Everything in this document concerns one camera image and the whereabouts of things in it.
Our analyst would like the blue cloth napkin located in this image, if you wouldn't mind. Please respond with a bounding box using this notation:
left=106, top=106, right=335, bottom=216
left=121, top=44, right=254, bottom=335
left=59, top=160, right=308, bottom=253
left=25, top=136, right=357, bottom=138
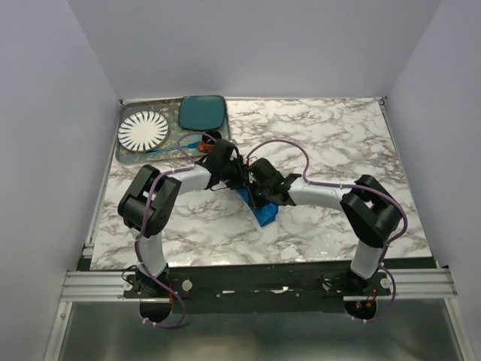
left=236, top=188, right=279, bottom=227

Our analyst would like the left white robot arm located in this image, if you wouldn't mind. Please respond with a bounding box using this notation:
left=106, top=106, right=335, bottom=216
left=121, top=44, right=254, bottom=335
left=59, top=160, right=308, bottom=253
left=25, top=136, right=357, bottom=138
left=117, top=139, right=248, bottom=297

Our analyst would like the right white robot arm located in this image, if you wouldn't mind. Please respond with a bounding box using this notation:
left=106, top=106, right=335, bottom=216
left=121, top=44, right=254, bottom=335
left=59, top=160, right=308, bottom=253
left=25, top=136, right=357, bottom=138
left=247, top=158, right=407, bottom=295

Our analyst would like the orange brown mug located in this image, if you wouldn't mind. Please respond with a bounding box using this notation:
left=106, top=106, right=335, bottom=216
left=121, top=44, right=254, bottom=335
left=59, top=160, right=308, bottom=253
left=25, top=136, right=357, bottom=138
left=197, top=130, right=222, bottom=153

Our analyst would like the blue plastic fork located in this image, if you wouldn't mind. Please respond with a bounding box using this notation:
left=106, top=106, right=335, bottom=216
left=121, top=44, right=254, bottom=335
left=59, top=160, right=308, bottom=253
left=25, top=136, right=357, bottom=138
left=147, top=141, right=201, bottom=154

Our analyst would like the teal square plate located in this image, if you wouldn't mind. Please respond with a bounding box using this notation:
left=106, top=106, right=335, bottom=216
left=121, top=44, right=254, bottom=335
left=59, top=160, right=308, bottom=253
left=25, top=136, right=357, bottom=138
left=178, top=96, right=227, bottom=131

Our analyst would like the green patterned tray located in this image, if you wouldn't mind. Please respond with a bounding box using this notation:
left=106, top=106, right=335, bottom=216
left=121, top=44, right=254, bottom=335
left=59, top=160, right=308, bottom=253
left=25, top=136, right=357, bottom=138
left=116, top=96, right=231, bottom=164

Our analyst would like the white striped round plate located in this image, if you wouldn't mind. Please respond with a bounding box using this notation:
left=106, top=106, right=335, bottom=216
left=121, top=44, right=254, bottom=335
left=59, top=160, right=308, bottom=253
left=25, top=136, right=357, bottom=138
left=117, top=111, right=169, bottom=153

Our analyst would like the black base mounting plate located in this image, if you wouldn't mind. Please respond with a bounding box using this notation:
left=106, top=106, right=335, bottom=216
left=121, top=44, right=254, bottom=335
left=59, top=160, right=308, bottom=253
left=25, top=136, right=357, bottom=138
left=123, top=261, right=391, bottom=315

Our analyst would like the aluminium frame rail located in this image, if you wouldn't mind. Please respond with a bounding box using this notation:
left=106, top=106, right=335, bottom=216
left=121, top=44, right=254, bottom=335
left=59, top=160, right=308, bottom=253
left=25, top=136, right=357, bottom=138
left=59, top=268, right=131, bottom=302

